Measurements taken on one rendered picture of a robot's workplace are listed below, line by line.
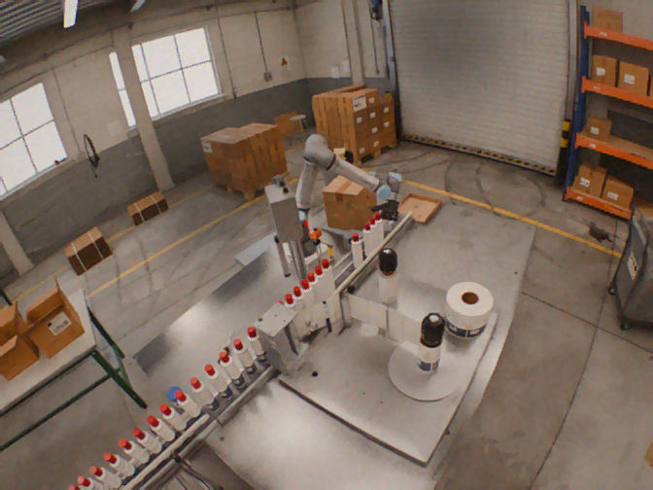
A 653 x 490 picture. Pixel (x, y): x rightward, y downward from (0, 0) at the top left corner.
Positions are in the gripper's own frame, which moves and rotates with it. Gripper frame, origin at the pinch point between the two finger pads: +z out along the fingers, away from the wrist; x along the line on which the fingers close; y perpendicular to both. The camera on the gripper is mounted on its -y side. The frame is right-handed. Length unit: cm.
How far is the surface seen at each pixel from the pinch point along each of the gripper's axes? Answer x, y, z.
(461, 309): -43, 64, 15
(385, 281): -46, 29, 13
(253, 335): -92, 2, 38
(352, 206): -1.2, -22.0, -10.9
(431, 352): -67, 63, 26
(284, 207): -82, -1, -11
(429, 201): 61, 5, -23
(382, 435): -84, 60, 55
